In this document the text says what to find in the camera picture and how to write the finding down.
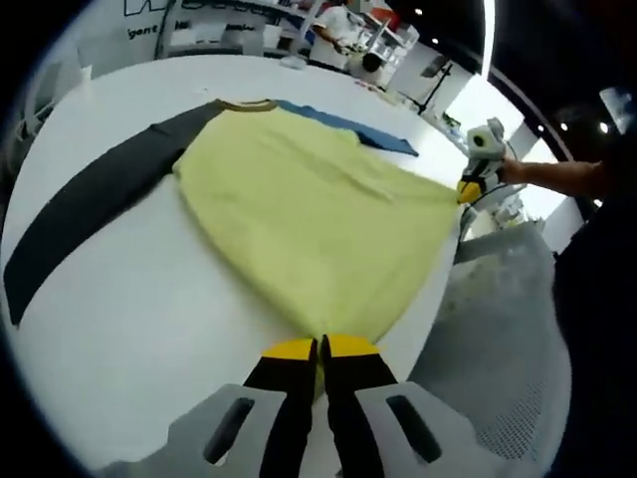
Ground long ceiling light strip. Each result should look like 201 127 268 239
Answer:
479 0 498 72

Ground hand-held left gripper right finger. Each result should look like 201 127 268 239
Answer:
320 334 487 478

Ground grey mesh office chair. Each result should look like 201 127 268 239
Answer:
407 218 573 464

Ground person's dark clothing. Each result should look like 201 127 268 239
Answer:
551 163 637 449

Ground row of ceiling spotlights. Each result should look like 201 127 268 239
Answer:
430 35 611 133

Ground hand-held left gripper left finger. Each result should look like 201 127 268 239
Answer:
102 337 319 478

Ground person's right hand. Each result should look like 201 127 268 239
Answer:
499 156 530 185

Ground black tripod stand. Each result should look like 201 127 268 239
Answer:
412 61 455 117

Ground yellow garment grey blue sleeves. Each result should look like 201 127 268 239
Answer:
2 98 464 399

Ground white chair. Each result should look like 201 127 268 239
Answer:
19 63 95 136

